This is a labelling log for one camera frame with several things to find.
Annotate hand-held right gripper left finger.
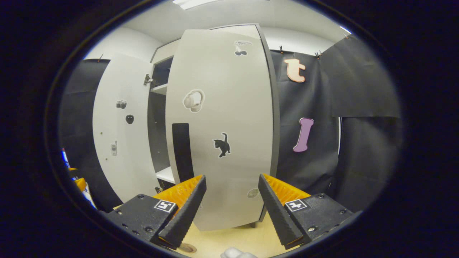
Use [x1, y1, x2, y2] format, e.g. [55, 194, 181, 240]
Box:
[106, 175, 208, 249]

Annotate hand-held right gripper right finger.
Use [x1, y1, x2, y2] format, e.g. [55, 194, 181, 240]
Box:
[257, 173, 361, 250]

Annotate white cabinet door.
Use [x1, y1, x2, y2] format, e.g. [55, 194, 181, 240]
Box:
[93, 54, 160, 203]
[165, 24, 279, 231]

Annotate white grey cabinet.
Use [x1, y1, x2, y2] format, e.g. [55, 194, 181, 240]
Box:
[148, 24, 281, 230]

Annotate blue and white object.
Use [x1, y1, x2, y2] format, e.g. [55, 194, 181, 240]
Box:
[82, 185, 98, 210]

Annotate white lumpy object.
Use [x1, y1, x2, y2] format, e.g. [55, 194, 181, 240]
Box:
[221, 247, 259, 258]

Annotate black backdrop cloth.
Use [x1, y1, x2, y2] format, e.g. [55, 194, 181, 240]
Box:
[269, 34, 403, 212]
[59, 59, 123, 212]

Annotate black door handle strip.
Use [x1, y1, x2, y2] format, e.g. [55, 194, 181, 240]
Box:
[172, 123, 194, 183]

